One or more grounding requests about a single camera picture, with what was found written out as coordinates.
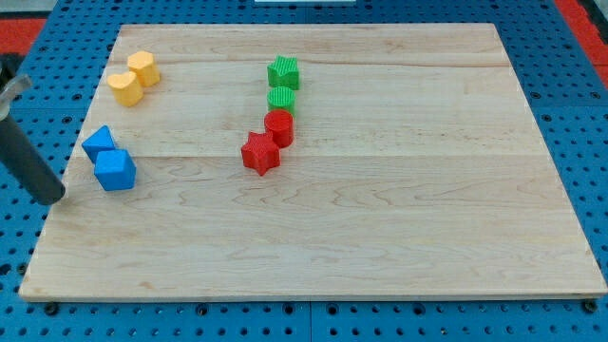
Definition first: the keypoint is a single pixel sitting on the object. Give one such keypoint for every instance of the yellow heart block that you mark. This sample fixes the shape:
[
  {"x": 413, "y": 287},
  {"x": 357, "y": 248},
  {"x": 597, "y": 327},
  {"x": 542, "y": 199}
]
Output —
[{"x": 126, "y": 88}]

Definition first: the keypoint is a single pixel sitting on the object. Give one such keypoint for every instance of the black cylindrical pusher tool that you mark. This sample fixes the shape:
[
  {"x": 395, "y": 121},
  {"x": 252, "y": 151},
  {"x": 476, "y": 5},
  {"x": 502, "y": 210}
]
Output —
[{"x": 24, "y": 162}]

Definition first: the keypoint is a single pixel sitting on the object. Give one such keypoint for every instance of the green cylinder block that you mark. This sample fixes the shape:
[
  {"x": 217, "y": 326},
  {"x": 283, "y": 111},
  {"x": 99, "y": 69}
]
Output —
[{"x": 281, "y": 97}]

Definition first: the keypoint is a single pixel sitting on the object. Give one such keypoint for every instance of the wooden board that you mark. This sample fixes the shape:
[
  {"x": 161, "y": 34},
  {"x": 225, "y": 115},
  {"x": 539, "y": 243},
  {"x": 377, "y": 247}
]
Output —
[{"x": 417, "y": 172}]

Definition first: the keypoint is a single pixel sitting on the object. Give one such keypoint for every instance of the blue cube block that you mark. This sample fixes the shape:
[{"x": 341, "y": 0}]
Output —
[{"x": 115, "y": 170}]

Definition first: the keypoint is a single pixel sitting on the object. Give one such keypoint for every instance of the blue triangle block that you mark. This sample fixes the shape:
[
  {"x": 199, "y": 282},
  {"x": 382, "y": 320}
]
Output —
[{"x": 101, "y": 140}]

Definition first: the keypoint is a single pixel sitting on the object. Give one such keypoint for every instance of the yellow hexagon block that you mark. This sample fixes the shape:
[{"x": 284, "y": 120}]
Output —
[{"x": 143, "y": 64}]

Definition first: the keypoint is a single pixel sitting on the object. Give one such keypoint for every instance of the red star block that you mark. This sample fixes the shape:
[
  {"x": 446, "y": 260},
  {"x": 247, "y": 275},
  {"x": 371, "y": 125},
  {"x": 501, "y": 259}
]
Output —
[{"x": 260, "y": 152}]

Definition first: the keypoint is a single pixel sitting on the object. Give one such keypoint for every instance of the green star block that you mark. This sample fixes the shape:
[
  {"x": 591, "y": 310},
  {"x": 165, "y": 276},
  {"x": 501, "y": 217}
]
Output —
[{"x": 283, "y": 71}]

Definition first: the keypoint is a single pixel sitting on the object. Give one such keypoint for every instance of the red cylinder block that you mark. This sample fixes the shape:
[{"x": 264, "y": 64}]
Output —
[{"x": 280, "y": 123}]

